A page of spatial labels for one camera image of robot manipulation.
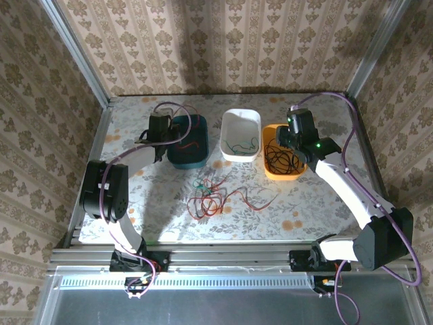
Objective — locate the left arm base connector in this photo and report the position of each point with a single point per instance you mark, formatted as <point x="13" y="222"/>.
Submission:
<point x="137" y="284"/>

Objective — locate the right arm base connector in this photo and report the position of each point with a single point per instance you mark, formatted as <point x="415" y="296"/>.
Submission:
<point x="323" y="282"/>

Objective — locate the white plastic bin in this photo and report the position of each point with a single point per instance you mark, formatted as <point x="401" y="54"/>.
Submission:
<point x="240" y="128"/>

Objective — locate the orange plastic bin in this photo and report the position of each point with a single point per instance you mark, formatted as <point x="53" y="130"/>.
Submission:
<point x="284" y="176"/>

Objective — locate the dark teal plastic bin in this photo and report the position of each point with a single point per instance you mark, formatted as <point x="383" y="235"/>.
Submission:
<point x="187" y="159"/>

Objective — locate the aluminium frame post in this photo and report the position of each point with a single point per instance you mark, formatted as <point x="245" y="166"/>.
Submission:
<point x="78" y="57"/>
<point x="375" y="50"/>

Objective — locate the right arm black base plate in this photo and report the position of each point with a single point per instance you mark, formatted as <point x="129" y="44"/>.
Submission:
<point x="299" y="260"/>

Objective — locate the aluminium frame cross rail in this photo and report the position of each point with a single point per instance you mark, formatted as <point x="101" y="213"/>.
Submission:
<point x="220" y="255"/>

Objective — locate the grey metal sheet panel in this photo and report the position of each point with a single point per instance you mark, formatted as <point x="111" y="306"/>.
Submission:
<point x="203" y="308"/>

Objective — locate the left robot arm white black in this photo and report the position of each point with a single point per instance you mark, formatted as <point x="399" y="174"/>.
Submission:
<point x="108" y="193"/>

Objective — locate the floral patterned table cloth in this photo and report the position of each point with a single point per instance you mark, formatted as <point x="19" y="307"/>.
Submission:
<point x="270" y="227"/>

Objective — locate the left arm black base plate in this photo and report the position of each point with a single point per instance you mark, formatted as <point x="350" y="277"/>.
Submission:
<point x="159" y="260"/>

